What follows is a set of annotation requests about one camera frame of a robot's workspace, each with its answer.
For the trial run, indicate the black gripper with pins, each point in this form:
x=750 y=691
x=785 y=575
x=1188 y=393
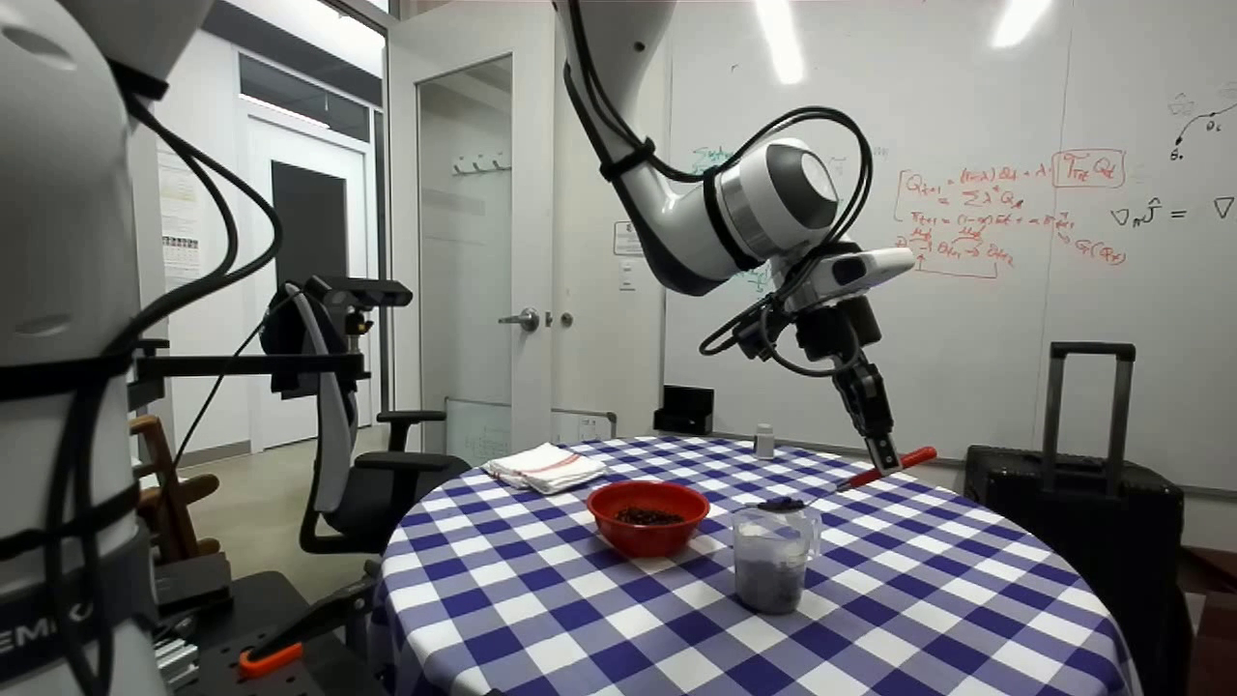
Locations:
x=821 y=324

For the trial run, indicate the red handled metal spoon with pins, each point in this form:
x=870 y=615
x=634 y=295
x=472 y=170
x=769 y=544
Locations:
x=927 y=452

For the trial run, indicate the red plastic bowl with beans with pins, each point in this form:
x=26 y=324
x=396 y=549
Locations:
x=648 y=519

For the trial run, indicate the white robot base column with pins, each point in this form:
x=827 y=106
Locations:
x=76 y=567

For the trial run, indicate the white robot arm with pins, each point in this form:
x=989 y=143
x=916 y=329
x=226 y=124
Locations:
x=785 y=193

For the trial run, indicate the clear plastic jug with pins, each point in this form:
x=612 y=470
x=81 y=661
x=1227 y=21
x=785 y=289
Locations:
x=769 y=549

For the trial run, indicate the small white bottle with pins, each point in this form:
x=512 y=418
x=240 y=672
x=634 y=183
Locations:
x=762 y=441

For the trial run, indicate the small black box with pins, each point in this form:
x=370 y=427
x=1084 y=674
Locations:
x=686 y=410

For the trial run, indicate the black rolling suitcase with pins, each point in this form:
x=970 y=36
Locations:
x=1112 y=519

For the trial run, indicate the folded white striped towel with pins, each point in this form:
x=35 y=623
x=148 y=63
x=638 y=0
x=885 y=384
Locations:
x=548 y=470

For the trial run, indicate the black office chair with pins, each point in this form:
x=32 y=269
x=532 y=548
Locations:
x=356 y=496

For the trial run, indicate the wooden stool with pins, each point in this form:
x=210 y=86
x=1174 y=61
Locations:
x=164 y=496

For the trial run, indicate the black camera tripod mount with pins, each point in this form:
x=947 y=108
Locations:
x=258 y=362

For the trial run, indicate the orange handled tool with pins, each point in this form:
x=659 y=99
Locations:
x=258 y=661

